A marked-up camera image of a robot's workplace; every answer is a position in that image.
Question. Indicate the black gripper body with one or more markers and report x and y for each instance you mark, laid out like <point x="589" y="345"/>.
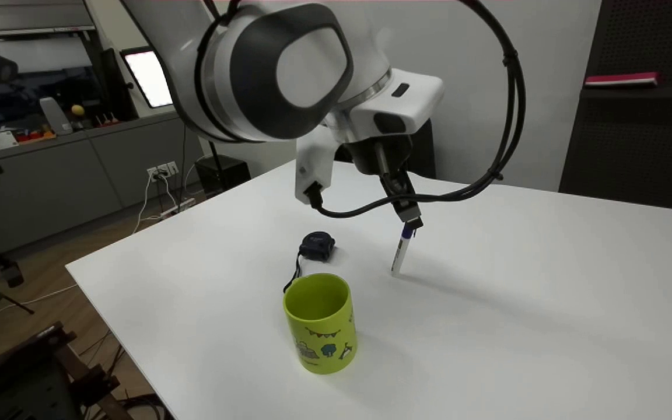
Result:
<point x="388" y="167"/>

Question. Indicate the white marker with blue cap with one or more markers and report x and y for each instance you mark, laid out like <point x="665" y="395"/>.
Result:
<point x="399" y="256"/>

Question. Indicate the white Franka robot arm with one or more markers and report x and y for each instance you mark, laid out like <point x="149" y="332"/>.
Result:
<point x="197" y="71"/>

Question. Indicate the lime green printed mug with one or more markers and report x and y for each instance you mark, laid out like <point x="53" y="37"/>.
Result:
<point x="320" y="326"/>

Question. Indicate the small black floor box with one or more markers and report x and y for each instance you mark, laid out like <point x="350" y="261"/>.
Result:
<point x="222" y="175"/>

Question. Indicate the tall black shelf cabinet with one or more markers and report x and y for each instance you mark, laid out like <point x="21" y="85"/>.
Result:
<point x="640" y="147"/>

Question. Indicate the pink book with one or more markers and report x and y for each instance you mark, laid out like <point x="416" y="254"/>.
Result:
<point x="619" y="79"/>

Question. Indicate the lit computer monitor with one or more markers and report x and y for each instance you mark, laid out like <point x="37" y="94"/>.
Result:
<point x="147" y="77"/>

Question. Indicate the yellow ball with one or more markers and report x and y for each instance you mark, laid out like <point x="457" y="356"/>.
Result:
<point x="77" y="109"/>

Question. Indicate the white bottle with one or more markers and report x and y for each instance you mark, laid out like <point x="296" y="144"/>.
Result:
<point x="53" y="116"/>

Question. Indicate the grey counter cabinet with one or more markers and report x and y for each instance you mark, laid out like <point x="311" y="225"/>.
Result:
<point x="46" y="188"/>

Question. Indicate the black tripod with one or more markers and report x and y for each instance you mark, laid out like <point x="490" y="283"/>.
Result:
<point x="10" y="273"/>

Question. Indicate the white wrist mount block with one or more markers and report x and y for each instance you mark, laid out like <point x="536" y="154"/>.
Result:
<point x="315" y="164"/>

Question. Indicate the white wall socket strip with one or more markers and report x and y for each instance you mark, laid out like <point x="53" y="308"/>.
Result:
<point x="163" y="169"/>

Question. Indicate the dark wooden chair frame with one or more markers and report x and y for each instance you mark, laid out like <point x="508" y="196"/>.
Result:
<point x="32" y="381"/>

